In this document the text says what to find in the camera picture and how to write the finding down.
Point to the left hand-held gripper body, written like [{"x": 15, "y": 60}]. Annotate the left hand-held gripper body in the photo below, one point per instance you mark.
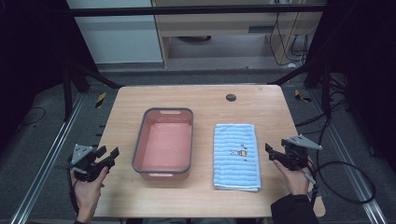
[{"x": 81, "y": 154}]

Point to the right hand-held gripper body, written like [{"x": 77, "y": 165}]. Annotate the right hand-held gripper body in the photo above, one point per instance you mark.
[{"x": 297, "y": 155}]

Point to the blue striped towel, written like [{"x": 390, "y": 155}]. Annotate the blue striped towel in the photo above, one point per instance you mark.
[{"x": 236, "y": 165}]

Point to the pink plastic basket grey rim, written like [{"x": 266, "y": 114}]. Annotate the pink plastic basket grey rim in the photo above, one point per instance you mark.
[{"x": 165, "y": 146}]

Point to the person's right hand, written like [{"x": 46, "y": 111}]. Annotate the person's right hand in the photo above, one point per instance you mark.
[{"x": 295, "y": 182}]

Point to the person's left hand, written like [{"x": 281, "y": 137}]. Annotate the person's left hand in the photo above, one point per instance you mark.
[{"x": 88, "y": 194}]

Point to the yellow black striped tape marker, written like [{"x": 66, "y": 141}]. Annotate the yellow black striped tape marker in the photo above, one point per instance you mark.
[
  {"x": 300, "y": 95},
  {"x": 100, "y": 99}
]

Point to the black round table grommet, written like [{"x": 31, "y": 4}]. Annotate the black round table grommet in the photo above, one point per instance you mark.
[{"x": 231, "y": 97}]

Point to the white cabinet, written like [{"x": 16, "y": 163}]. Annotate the white cabinet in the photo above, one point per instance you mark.
[{"x": 118, "y": 37}]

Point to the black curtain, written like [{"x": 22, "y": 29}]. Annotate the black curtain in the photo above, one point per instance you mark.
[
  {"x": 367, "y": 62},
  {"x": 31, "y": 46}
]

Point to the light wooden desk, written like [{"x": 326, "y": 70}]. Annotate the light wooden desk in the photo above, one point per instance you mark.
[{"x": 218, "y": 23}]

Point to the aluminium floor rail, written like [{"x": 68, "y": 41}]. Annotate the aluminium floor rail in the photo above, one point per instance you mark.
[
  {"x": 46, "y": 168},
  {"x": 351, "y": 174}
]

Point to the black metal frame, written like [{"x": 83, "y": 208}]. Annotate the black metal frame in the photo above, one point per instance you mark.
[{"x": 186, "y": 11}]

